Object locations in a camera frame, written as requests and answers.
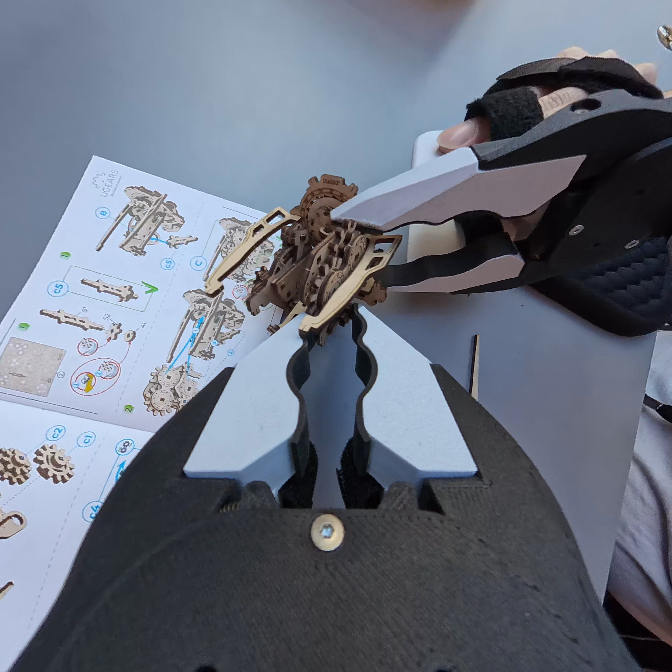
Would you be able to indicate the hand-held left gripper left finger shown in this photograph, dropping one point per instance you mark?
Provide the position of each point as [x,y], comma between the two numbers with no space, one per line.
[246,425]

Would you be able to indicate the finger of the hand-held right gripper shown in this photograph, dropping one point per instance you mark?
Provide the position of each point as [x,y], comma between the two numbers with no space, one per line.
[446,189]
[472,273]

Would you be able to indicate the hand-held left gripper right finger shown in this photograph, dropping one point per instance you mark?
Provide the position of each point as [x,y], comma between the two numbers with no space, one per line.
[414,420]

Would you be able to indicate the thin wooden stick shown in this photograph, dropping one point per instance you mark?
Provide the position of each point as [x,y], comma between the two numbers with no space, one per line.
[475,367]

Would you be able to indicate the wooden gear model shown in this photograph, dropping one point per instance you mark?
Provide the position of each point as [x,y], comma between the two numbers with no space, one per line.
[315,262]

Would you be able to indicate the person's right hand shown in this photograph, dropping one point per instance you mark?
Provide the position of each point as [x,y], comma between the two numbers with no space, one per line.
[464,134]

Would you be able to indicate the black wrist rest pad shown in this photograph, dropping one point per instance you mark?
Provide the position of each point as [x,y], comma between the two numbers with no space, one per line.
[619,294]

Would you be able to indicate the assembly instruction booklet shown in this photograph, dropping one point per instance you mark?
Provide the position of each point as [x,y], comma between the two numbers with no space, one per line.
[78,315]

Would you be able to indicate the person in white shirt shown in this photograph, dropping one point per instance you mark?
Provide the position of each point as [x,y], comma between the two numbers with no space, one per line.
[651,498]

